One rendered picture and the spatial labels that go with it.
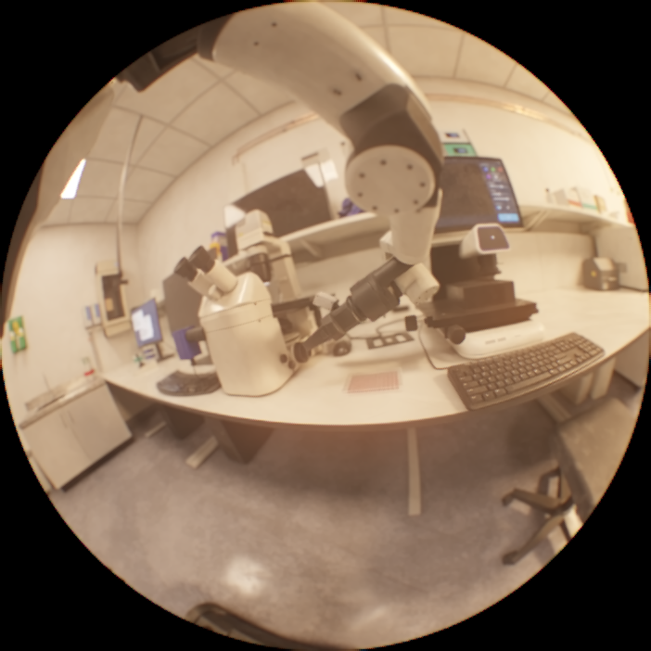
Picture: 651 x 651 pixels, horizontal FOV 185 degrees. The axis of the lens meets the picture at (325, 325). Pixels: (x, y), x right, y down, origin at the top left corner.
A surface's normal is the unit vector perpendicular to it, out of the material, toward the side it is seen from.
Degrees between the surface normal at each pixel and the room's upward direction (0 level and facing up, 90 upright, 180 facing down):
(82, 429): 90
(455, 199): 93
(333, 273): 90
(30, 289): 90
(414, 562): 0
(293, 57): 150
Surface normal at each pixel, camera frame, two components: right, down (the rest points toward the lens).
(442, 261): -0.15, 0.64
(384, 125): -0.07, 0.96
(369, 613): -0.22, -0.96
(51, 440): 0.94, -0.15
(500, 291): -0.29, 0.24
